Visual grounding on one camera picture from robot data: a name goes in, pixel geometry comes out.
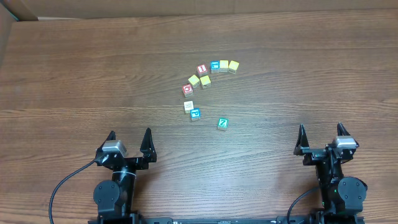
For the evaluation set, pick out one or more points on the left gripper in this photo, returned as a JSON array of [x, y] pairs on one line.
[[148, 154]]

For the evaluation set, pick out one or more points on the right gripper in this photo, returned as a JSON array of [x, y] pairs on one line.
[[312, 154]]

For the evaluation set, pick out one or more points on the white natural wood block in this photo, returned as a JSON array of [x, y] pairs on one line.
[[188, 106]]

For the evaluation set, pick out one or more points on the blue letter P block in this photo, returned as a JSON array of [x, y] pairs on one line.
[[195, 114]]

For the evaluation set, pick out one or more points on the green letter Z block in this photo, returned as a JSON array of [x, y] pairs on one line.
[[223, 124]]

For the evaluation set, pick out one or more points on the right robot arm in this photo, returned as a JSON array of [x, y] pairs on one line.
[[342, 197]]

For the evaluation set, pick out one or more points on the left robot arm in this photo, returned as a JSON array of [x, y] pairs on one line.
[[114, 197]]

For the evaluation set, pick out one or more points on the red letter Q block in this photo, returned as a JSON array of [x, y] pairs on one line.
[[187, 90]]

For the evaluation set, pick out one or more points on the yellow block left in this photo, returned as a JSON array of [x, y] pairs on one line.
[[194, 81]]

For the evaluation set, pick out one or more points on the yellow block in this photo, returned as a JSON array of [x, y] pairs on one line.
[[205, 81], [224, 66], [194, 81], [233, 67]]

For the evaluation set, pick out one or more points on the yellow block centre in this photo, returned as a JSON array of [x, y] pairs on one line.
[[205, 81]]

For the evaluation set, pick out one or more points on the red letter I block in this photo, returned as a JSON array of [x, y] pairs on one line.
[[202, 70]]

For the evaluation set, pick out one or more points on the yellow block far right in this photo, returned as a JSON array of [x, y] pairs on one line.
[[233, 67]]

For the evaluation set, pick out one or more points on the blue picture block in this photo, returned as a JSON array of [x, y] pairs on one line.
[[215, 66]]

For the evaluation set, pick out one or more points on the yellow block middle top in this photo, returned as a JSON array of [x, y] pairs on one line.
[[224, 66]]

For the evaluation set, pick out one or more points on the cardboard box corner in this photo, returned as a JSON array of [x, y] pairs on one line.
[[12, 11]]

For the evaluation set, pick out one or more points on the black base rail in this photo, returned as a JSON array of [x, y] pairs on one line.
[[277, 220]]

